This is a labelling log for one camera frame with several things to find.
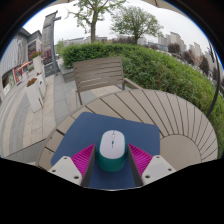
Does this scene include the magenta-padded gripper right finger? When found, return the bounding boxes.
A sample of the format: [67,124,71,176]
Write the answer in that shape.
[127,143,177,188]

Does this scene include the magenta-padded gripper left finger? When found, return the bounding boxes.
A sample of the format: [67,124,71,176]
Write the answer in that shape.
[48,143,98,188]

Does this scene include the white and teal computer mouse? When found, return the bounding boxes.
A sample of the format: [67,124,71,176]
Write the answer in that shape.
[95,129,129,173]

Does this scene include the blue rectangular mouse pad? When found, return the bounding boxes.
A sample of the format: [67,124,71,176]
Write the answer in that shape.
[50,111,161,190]

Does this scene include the white planter with orange flowers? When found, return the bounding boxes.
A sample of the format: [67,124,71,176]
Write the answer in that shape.
[25,78,47,113]

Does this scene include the green trimmed hedge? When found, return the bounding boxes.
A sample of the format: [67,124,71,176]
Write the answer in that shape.
[60,41,224,158]

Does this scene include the brown slatted outdoor chair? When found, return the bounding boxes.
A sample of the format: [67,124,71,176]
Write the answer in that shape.
[72,56,143,106]

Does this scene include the white planter with pink flowers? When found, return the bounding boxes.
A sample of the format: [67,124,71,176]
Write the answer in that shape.
[29,51,46,78]

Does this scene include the grey storefront building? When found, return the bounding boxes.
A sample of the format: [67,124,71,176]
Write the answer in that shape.
[0,28,43,101]

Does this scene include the distant apartment buildings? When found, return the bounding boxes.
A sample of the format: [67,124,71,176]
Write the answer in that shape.
[158,31,218,78]

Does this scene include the tree with bare trunk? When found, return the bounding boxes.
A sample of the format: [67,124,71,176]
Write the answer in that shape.
[66,0,126,44]

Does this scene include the round leafy tree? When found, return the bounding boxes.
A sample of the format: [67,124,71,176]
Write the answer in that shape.
[109,5,164,45]

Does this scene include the grey banner sign post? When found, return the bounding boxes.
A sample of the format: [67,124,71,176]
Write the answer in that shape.
[41,10,63,78]

